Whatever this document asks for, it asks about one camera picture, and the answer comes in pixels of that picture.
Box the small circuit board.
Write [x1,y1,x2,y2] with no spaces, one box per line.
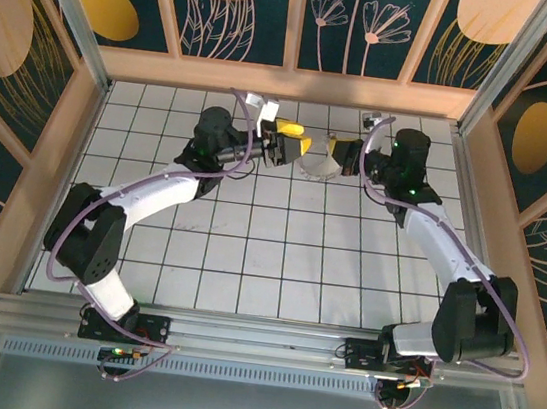
[98,342,145,365]

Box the aluminium table side rail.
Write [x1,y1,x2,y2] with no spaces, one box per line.
[14,72,114,303]
[424,126,535,353]

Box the aluminium corner post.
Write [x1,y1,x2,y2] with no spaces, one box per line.
[455,0,547,149]
[6,0,126,97]

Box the cream disc wall panel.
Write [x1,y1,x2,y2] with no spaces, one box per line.
[0,0,89,166]
[407,0,546,101]

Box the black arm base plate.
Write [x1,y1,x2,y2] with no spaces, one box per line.
[76,303,174,351]
[339,335,437,386]

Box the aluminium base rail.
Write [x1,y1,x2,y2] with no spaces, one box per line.
[0,282,532,400]

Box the purple cable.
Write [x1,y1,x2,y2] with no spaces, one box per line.
[33,66,263,396]
[329,114,547,409]

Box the grey slotted cable duct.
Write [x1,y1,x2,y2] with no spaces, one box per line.
[0,329,516,409]

